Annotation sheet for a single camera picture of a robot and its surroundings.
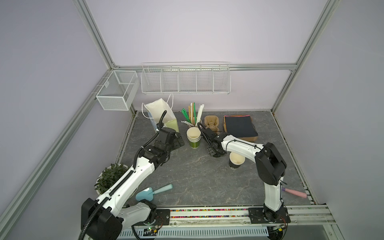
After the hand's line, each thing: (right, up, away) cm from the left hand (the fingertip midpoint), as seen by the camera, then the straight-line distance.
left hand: (175, 140), depth 79 cm
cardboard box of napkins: (+43, +7, +27) cm, 52 cm away
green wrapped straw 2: (+10, +14, +23) cm, 29 cm away
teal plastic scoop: (-15, -29, +1) cm, 33 cm away
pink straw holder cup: (+15, +11, +23) cm, 30 cm away
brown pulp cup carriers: (+23, +11, +33) cm, 41 cm away
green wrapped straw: (+4, +16, +16) cm, 23 cm away
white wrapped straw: (+13, +15, +20) cm, 29 cm away
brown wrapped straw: (+9, +17, +21) cm, 28 cm away
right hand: (+24, -6, +14) cm, 29 cm away
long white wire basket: (+4, +40, +19) cm, 44 cm away
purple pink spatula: (+67, -28, 0) cm, 73 cm away
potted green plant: (-30, -15, -10) cm, 35 cm away
